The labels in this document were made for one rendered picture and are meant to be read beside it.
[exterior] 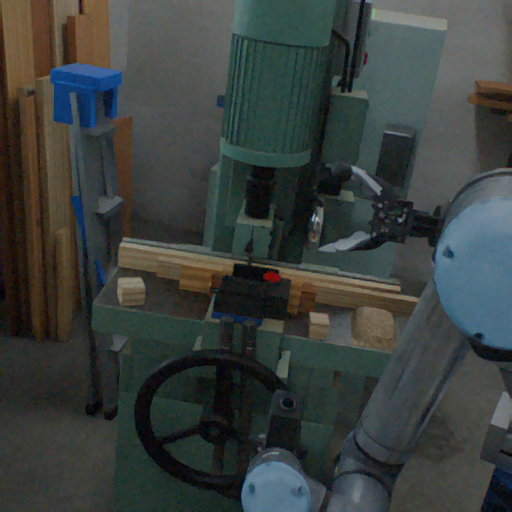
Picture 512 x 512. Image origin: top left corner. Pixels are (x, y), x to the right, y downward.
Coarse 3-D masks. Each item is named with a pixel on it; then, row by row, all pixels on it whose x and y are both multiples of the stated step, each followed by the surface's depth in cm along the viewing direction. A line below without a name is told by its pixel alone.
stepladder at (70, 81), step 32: (64, 96) 199; (96, 96) 212; (96, 128) 211; (96, 160) 222; (96, 192) 213; (96, 224) 215; (96, 256) 218; (96, 288) 220; (96, 352) 235; (96, 384) 239
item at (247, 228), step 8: (272, 208) 143; (240, 216) 136; (248, 216) 137; (272, 216) 139; (240, 224) 134; (248, 224) 134; (256, 224) 134; (264, 224) 134; (272, 224) 136; (240, 232) 134; (248, 232) 134; (256, 232) 134; (264, 232) 134; (272, 232) 135; (240, 240) 135; (248, 240) 135; (256, 240) 135; (264, 240) 135; (240, 248) 136; (256, 248) 136; (264, 248) 135; (256, 256) 136; (264, 256) 136
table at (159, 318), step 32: (160, 288) 140; (96, 320) 133; (128, 320) 132; (160, 320) 131; (192, 320) 131; (288, 320) 135; (288, 352) 130; (320, 352) 130; (352, 352) 130; (384, 352) 129; (256, 384) 123
